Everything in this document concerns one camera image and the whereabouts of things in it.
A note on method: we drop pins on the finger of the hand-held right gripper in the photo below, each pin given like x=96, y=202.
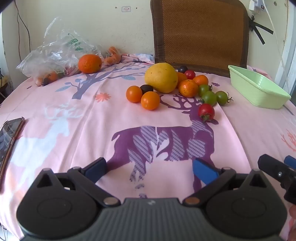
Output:
x=271, y=167
x=291, y=161

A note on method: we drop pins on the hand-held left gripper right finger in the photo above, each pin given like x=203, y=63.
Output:
x=204, y=171

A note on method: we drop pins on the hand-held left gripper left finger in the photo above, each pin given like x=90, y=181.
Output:
x=96, y=168

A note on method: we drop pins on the red tomato with stem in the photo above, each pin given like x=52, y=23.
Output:
x=206, y=111

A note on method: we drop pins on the green tomato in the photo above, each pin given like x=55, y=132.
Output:
x=204, y=88
x=222, y=97
x=209, y=98

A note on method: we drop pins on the light green plastic basket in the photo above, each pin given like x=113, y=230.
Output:
x=259, y=92

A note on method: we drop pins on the small orange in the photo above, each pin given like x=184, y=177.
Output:
x=150, y=100
x=134, y=93
x=188, y=88
x=200, y=80
x=53, y=76
x=181, y=76

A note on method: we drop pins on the dark plum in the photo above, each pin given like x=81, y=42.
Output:
x=182, y=69
x=147, y=88

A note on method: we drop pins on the yellow pomelo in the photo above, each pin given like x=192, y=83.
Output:
x=161, y=77

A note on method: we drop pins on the pink printed bedsheet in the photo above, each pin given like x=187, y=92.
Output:
x=104, y=122

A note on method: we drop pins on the smartphone with pink case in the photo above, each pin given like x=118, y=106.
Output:
x=9, y=139

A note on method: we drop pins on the red cherry tomato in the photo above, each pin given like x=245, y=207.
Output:
x=190, y=74

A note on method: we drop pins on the small orange in bag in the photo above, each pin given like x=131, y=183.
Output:
x=53, y=76

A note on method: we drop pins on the white framed glass door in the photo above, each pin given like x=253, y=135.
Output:
x=289, y=58

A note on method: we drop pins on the large orange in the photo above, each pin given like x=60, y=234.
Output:
x=90, y=63

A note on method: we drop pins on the clear plastic bag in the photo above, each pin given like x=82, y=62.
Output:
x=57, y=51

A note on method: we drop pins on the black tape strips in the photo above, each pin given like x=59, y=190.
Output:
x=263, y=27

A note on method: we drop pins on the brown woven seat mat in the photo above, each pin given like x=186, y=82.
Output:
x=201, y=32

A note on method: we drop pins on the white power adapter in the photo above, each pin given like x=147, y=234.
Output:
x=256, y=4

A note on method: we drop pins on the white wall socket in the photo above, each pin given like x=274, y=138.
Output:
x=126, y=8

